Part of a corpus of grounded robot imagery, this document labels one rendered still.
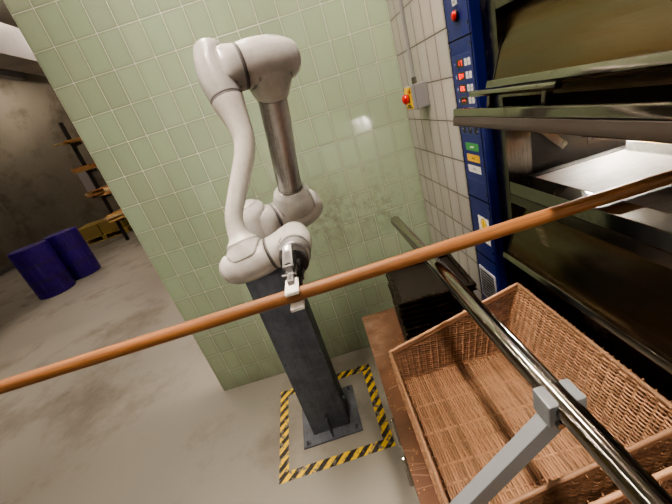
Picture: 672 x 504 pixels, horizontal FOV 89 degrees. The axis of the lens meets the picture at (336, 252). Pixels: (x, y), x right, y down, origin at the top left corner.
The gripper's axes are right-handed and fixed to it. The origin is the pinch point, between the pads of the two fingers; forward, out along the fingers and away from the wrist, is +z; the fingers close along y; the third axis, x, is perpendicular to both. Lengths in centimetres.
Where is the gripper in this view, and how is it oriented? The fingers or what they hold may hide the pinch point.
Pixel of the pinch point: (294, 294)
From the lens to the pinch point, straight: 74.6
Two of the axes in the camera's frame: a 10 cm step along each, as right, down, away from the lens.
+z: 1.1, 3.8, -9.2
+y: 2.8, 8.8, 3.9
